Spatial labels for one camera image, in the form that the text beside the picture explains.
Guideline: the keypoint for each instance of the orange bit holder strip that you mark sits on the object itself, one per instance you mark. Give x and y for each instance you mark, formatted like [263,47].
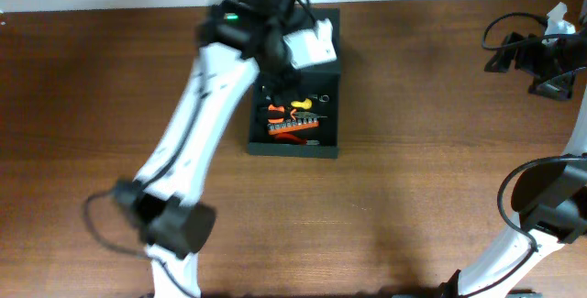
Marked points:
[291,126]

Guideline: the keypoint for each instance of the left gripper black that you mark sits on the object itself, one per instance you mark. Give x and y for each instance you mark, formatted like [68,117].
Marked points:
[277,85]

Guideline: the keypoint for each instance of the silver blue wrench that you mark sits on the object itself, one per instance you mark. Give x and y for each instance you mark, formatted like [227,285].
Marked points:
[324,98]

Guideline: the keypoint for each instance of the yellow black screwdriver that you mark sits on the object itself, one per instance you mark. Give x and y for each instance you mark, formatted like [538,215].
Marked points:
[305,105]

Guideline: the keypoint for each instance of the orange black needle-nose pliers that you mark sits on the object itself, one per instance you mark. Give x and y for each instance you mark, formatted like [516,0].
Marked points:
[272,114]

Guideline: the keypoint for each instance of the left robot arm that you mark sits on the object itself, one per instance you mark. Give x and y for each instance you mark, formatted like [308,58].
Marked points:
[241,41]

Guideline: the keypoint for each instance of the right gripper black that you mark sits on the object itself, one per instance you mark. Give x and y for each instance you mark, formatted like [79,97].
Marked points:
[558,88]

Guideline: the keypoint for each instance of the small red cutting pliers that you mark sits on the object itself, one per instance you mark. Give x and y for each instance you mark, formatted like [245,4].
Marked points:
[287,138]

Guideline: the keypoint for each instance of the black box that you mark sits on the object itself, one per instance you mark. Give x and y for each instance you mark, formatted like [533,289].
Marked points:
[318,79]

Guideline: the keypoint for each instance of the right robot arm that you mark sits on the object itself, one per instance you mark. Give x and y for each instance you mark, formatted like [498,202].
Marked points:
[543,201]

